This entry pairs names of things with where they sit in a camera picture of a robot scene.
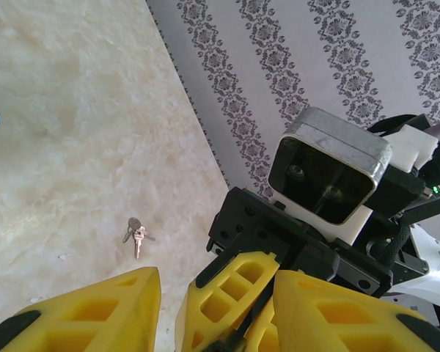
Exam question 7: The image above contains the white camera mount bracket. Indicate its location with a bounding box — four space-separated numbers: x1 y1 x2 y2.
273 199 375 246

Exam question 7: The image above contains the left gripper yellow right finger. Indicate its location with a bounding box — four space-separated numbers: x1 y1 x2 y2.
272 269 440 352

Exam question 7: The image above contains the silver key bunch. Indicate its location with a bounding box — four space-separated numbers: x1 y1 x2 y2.
121 216 157 260

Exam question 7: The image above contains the right wrist camera silver box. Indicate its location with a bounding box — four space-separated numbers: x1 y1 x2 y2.
268 106 394 227

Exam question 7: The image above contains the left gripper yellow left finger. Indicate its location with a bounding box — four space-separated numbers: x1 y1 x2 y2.
0 266 163 352

